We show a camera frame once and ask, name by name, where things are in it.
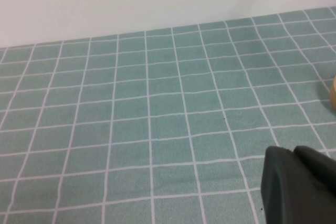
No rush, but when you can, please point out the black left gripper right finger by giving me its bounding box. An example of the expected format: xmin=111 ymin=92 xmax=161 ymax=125
xmin=293 ymin=145 xmax=336 ymax=224

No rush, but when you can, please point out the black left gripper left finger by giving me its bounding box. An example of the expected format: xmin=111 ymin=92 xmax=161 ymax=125
xmin=259 ymin=145 xmax=324 ymax=224

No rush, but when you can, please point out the wooden peg headphone stand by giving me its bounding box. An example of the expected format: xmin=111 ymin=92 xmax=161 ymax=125
xmin=331 ymin=75 xmax=336 ymax=116

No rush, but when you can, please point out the green white-grid tablecloth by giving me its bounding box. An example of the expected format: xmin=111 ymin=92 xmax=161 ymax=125
xmin=0 ymin=7 xmax=336 ymax=224

